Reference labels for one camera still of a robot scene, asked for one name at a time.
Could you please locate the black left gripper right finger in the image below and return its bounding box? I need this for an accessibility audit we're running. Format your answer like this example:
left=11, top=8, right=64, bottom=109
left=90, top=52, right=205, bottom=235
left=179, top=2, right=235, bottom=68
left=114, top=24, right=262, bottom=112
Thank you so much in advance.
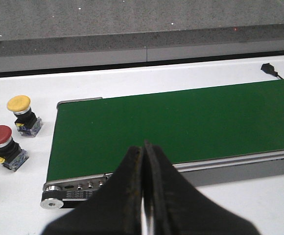
left=143, top=141, right=259, bottom=235

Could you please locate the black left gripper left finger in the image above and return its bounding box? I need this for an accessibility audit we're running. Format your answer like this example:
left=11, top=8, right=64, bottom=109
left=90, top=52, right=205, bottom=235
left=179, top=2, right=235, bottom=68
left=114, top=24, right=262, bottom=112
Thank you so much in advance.
left=43, top=146, right=142, bottom=235

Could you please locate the green conveyor belt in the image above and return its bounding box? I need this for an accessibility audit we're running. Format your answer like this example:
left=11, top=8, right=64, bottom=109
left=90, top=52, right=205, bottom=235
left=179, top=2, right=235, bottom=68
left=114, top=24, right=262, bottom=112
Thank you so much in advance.
left=47, top=80, right=284, bottom=181

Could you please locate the yellow mushroom push button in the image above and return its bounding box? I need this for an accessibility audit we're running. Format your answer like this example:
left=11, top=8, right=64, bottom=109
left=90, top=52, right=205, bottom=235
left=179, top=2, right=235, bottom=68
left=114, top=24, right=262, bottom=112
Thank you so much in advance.
left=7, top=95, right=43, bottom=138

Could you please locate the red mushroom push button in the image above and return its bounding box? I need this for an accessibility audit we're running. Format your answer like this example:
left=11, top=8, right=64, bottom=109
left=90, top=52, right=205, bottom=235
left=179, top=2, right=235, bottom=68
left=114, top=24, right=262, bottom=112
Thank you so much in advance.
left=0, top=125, right=29, bottom=172

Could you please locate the aluminium conveyor frame rail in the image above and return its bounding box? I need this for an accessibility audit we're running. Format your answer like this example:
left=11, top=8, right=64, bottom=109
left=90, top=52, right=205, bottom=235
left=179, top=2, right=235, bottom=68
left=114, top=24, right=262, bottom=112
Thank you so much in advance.
left=41, top=95, right=284, bottom=209

